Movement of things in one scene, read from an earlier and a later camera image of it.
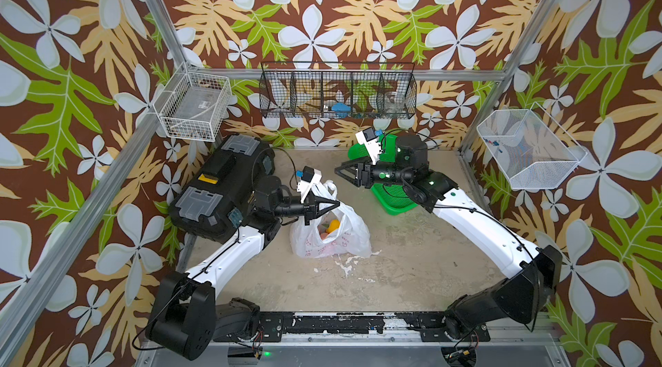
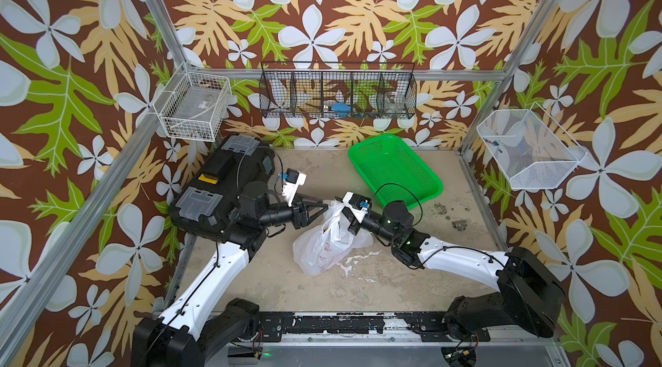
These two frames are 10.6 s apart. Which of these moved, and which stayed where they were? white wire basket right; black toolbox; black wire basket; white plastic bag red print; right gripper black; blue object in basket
Moved: right gripper black; white plastic bag red print
Stayed: blue object in basket; black toolbox; black wire basket; white wire basket right
